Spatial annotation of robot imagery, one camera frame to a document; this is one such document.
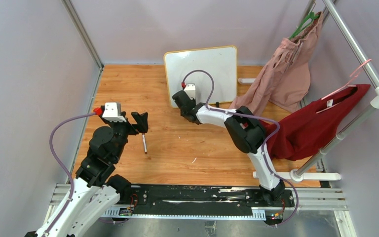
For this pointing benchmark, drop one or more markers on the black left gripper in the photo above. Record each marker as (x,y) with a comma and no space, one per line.
(141,119)

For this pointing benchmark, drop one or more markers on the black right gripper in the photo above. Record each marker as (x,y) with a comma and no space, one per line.
(181,112)

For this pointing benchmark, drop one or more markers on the white marker pen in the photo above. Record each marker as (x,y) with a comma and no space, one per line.
(144,143)

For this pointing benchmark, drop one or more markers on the yellow framed whiteboard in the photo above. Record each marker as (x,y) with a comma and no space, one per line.
(213,71)

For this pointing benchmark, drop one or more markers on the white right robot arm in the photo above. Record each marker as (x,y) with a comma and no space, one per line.
(247,134)

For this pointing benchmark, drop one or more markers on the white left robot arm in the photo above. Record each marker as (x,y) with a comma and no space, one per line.
(94,173)

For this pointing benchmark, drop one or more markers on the white whiteboard eraser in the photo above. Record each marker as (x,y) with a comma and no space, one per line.
(246,81)

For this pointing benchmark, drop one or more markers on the pink hanging garment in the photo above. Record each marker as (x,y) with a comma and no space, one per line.
(285,79)

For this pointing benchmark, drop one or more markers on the red hanging garment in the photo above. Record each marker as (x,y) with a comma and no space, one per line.
(305,131)

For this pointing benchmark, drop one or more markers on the green clothes hanger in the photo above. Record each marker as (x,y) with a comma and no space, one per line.
(308,19)

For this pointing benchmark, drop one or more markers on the pink clothes hanger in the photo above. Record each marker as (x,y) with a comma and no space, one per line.
(352,77)

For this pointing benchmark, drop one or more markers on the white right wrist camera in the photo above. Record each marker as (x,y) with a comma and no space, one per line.
(190,90)

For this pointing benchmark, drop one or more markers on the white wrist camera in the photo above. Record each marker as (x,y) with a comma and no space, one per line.
(112,112)
(190,90)

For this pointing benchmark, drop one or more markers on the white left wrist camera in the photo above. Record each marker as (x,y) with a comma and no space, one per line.
(112,112)

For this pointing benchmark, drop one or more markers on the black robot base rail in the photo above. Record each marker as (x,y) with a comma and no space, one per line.
(215,203)

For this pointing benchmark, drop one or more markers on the aluminium corner frame post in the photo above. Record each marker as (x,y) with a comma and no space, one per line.
(71,10)

